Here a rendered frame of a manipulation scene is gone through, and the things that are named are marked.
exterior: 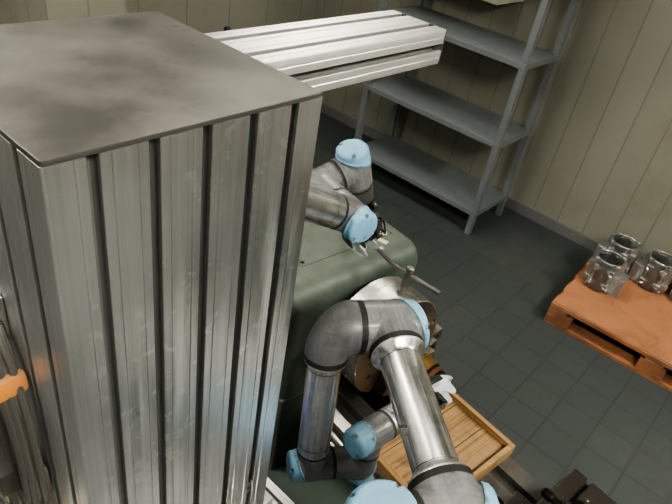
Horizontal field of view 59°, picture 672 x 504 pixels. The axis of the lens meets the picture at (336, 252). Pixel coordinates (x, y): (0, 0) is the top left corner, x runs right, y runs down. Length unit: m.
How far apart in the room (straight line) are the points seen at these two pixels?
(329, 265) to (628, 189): 3.20
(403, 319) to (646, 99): 3.35
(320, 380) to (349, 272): 0.43
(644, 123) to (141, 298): 4.10
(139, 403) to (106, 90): 0.27
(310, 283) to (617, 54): 3.23
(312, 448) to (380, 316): 0.37
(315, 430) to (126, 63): 1.00
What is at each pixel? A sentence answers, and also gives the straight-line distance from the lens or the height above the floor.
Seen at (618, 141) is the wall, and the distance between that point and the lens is 4.49.
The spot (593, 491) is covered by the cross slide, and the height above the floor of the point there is 0.97.
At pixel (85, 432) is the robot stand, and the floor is 1.77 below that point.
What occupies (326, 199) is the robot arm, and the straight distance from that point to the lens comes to 1.13.
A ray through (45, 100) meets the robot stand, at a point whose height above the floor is 2.03.
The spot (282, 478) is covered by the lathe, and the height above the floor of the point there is 0.54.
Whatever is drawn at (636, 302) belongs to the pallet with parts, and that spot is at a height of 0.15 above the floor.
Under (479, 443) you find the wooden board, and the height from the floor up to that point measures 0.88.
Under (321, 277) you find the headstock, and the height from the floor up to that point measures 1.25.
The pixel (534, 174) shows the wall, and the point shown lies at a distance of 4.77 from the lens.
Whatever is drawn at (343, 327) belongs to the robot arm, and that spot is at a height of 1.40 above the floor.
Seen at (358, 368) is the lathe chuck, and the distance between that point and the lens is 1.59.
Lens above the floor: 2.21
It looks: 35 degrees down
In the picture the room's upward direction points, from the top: 11 degrees clockwise
